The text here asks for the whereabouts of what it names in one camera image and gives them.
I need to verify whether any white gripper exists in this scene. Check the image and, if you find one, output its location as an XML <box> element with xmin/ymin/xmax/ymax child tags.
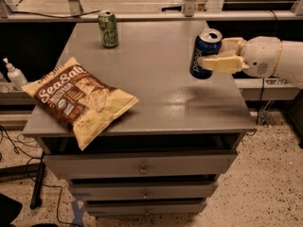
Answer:
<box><xmin>202</xmin><ymin>36</ymin><xmax>281</xmax><ymax>79</ymax></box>

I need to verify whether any blue pepsi can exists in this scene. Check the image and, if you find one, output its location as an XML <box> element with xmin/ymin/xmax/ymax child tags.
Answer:
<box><xmin>189</xmin><ymin>28</ymin><xmax>223</xmax><ymax>79</ymax></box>

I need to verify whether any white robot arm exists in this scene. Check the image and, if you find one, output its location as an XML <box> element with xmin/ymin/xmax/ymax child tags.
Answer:
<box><xmin>198</xmin><ymin>36</ymin><xmax>303</xmax><ymax>89</ymax></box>

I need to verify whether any green soda can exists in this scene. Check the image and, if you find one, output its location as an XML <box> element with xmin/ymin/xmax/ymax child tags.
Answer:
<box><xmin>98</xmin><ymin>10</ymin><xmax>119</xmax><ymax>48</ymax></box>

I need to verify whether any grey drawer cabinet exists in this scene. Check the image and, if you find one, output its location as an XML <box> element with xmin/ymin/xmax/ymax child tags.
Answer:
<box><xmin>24</xmin><ymin>22</ymin><xmax>256</xmax><ymax>216</ymax></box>

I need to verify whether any sea salt chips bag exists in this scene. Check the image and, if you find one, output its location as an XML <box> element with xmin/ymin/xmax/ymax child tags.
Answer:
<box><xmin>22</xmin><ymin>58</ymin><xmax>138</xmax><ymax>150</ymax></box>

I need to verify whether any white pump bottle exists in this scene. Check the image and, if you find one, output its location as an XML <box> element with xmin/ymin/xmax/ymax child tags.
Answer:
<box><xmin>3</xmin><ymin>58</ymin><xmax>27</xmax><ymax>90</ymax></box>

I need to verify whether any black stand leg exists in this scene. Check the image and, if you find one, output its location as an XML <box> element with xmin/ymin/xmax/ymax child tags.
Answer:
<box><xmin>29</xmin><ymin>153</ymin><xmax>45</xmax><ymax>210</ymax></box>

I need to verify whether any metal frame rail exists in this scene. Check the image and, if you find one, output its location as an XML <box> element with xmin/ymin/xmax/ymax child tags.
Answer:
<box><xmin>1</xmin><ymin>0</ymin><xmax>302</xmax><ymax>23</ymax></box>

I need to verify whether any black floor cable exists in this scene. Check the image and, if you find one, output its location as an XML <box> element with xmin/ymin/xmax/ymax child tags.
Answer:
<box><xmin>0</xmin><ymin>124</ymin><xmax>83</xmax><ymax>227</ymax></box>

